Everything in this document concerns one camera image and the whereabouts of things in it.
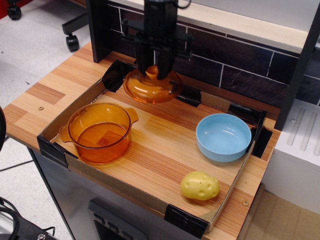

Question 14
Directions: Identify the black upright post left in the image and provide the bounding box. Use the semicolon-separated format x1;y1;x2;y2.
86;0;113;63

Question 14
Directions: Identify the white ribbed sink unit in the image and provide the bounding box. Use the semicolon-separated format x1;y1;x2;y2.
262;99;320;214

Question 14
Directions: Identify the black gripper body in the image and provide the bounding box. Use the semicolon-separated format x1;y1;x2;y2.
121;0;194;59

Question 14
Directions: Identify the yellow plastic potato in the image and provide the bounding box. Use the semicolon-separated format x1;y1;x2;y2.
180;171;220;201

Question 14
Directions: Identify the light blue bowl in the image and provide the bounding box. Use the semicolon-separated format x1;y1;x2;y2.
196;113;252;163

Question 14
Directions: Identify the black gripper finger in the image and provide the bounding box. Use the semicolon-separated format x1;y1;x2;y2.
134;42;154;75
157;47;177;80

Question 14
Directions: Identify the black control panel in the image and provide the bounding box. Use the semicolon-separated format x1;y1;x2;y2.
87;201;148;240

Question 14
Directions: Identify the black upright post right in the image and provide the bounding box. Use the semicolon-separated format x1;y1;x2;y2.
274;5;320;131

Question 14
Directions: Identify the orange glass pot lid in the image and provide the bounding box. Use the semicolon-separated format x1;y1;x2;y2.
123;65;184;104

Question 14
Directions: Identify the cardboard fence with black tape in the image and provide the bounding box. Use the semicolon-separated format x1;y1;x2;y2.
37;60;278;240

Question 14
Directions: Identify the black cable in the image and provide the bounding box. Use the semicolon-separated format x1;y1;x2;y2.
0;196;56;240

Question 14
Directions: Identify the black upright post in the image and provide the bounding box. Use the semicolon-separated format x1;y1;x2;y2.
274;5;320;131
86;0;113;63

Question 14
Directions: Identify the orange glass pot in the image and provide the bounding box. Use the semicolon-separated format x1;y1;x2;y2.
59;102;139;165

